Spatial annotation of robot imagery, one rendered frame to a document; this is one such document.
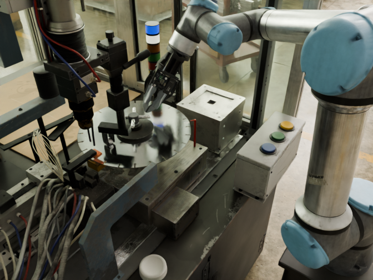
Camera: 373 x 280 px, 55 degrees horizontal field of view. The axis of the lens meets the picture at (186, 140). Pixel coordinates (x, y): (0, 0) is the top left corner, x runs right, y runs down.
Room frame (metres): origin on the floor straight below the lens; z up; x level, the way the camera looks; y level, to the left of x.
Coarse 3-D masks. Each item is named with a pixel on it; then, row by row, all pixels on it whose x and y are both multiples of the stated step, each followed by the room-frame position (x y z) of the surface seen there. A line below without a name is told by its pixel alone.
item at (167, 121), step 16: (96, 112) 0.95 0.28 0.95; (112, 112) 0.95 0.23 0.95; (128, 112) 0.95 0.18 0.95; (144, 112) 0.95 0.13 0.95; (160, 112) 0.95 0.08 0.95; (176, 112) 0.95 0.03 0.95; (80, 128) 0.86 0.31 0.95; (96, 128) 0.86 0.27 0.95; (160, 128) 0.86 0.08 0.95; (176, 128) 0.86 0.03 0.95; (80, 144) 0.78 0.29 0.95; (96, 144) 0.78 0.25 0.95; (112, 144) 0.78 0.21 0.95; (128, 144) 0.78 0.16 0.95; (144, 144) 0.78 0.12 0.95; (160, 144) 0.78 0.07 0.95; (176, 144) 0.78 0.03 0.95; (96, 160) 0.72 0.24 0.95; (112, 160) 0.72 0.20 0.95; (128, 160) 0.72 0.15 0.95; (144, 160) 0.72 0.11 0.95; (160, 160) 0.72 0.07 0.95
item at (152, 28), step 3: (150, 21) 1.17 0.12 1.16; (153, 21) 1.17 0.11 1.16; (147, 24) 1.14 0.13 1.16; (150, 24) 1.14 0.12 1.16; (153, 24) 1.14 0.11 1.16; (156, 24) 1.14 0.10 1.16; (147, 27) 1.14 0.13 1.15; (150, 27) 1.13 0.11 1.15; (153, 27) 1.13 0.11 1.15; (156, 27) 1.14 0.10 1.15; (147, 30) 1.14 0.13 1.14; (150, 30) 1.13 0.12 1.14; (153, 30) 1.13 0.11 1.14; (156, 30) 1.14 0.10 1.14; (147, 33) 1.14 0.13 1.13; (150, 33) 1.13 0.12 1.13; (153, 33) 1.13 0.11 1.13; (156, 33) 1.14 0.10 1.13
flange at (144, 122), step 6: (126, 120) 0.89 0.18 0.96; (144, 120) 0.89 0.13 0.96; (138, 126) 0.84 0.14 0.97; (144, 126) 0.85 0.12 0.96; (150, 126) 0.86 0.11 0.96; (132, 132) 0.82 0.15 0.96; (138, 132) 0.82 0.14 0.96; (144, 132) 0.83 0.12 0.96; (150, 132) 0.83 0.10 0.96; (120, 138) 0.81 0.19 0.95; (126, 138) 0.80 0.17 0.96; (132, 138) 0.80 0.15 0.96; (138, 138) 0.80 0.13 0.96; (144, 138) 0.81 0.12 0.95
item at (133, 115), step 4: (132, 112) 0.86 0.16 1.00; (128, 116) 0.85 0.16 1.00; (132, 116) 0.84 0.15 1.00; (136, 116) 0.84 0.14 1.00; (140, 116) 0.85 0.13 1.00; (144, 116) 0.85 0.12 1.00; (148, 116) 0.85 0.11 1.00; (132, 120) 0.83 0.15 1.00; (136, 120) 0.84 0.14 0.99; (132, 124) 0.81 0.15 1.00; (136, 124) 0.84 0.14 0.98
